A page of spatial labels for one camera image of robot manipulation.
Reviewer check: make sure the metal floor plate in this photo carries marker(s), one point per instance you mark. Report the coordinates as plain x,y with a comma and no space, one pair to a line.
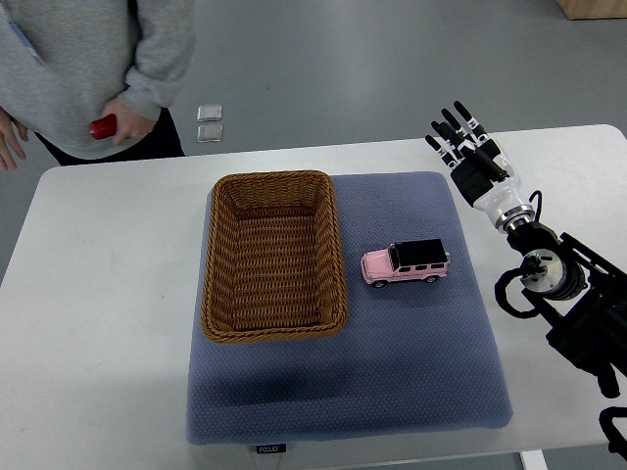
207,133
210,112

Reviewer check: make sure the lower metal floor plate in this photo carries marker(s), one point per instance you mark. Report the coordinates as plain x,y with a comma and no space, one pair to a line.
207,133

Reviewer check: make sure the brown wicker basket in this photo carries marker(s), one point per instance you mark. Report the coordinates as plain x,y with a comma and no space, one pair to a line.
274,266

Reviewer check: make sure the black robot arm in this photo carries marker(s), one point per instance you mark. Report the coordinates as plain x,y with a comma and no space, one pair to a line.
578,292

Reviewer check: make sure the blue-grey padded mat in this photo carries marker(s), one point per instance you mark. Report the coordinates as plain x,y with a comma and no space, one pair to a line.
413,357

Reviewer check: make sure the pink toy car black roof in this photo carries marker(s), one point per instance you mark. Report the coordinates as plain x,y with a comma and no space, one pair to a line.
420,260

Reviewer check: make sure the person's right hand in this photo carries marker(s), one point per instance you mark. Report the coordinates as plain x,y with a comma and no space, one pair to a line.
12,134

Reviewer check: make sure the person in grey sweatshirt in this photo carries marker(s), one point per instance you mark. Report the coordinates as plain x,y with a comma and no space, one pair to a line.
63,61

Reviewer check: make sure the red handheld object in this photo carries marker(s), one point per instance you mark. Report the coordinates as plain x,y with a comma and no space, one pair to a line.
104,127

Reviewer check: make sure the upper metal floor plate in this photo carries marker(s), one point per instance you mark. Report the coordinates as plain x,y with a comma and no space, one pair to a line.
210,112

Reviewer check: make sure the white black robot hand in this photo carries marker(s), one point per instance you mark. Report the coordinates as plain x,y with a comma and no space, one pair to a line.
485,177

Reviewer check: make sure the wooden box corner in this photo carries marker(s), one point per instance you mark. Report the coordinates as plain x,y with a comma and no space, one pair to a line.
593,9

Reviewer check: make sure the person's left hand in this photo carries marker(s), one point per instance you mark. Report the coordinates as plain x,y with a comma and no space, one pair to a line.
130,124

